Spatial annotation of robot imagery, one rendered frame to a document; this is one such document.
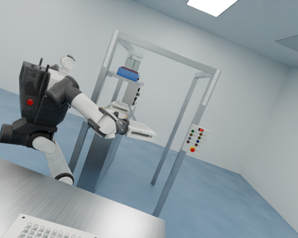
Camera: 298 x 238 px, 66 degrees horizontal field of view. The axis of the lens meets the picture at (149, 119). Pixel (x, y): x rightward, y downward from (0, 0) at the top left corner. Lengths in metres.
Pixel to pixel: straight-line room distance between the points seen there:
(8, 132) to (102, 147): 1.19
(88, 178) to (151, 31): 3.83
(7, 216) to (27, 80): 0.73
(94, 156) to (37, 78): 1.36
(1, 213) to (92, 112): 0.56
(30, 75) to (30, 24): 4.73
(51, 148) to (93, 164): 1.09
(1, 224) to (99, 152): 1.74
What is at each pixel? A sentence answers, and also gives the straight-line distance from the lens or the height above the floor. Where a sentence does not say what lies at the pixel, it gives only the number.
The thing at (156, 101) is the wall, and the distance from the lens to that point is 5.48.
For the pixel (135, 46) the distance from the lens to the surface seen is 2.13.
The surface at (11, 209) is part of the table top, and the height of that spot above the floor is 0.90.
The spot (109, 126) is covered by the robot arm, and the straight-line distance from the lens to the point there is 1.20.
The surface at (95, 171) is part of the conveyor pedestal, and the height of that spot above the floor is 0.32.
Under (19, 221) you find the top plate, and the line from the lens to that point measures 0.78.
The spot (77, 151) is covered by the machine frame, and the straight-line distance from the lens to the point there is 2.35.
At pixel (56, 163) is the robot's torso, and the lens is 1.64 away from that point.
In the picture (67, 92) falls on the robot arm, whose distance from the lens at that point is 1.22.
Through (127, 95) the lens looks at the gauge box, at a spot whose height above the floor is 1.23.
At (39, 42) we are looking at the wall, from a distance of 5.95.
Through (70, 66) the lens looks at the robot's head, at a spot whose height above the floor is 1.36.
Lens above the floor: 1.46
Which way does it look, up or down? 10 degrees down
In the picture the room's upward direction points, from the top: 21 degrees clockwise
